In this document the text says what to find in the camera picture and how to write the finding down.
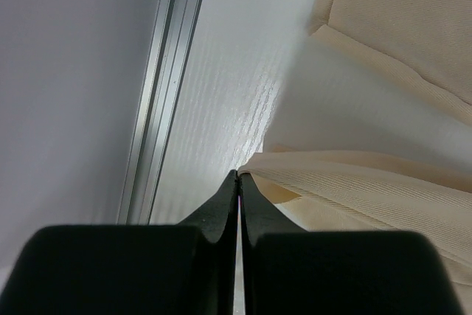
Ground beige trousers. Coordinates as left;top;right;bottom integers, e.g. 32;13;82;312
241;0;471;298

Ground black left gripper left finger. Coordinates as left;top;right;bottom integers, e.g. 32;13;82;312
1;171;238;314

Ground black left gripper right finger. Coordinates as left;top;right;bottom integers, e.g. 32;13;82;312
239;173;462;314

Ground aluminium table edge rail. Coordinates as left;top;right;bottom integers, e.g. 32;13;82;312
117;0;202;224

